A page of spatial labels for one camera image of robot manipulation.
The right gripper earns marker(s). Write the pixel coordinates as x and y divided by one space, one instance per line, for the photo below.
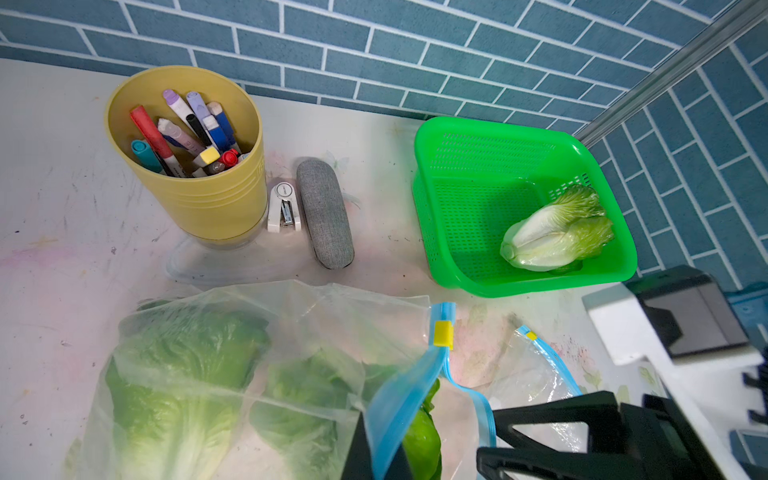
657 433

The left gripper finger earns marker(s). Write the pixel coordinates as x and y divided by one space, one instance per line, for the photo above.
358 465

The clear zipper bag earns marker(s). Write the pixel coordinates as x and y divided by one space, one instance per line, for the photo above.
530 372
301 318

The chinese cabbage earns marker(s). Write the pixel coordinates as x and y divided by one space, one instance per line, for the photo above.
176 381
305 410
559 236

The green plastic basket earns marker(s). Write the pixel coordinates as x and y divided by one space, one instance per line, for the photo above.
475 179

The grey fabric case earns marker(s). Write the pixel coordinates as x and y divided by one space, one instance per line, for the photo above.
325 214

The small white stapler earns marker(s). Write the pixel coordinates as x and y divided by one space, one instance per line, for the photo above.
283 208

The yellow pen cup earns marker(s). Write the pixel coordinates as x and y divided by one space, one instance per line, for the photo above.
226 208

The blue marker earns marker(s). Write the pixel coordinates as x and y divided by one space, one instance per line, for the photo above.
219 114

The purple marker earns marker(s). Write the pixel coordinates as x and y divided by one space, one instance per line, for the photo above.
178 106

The red marker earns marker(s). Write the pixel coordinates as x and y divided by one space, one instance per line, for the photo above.
157 142

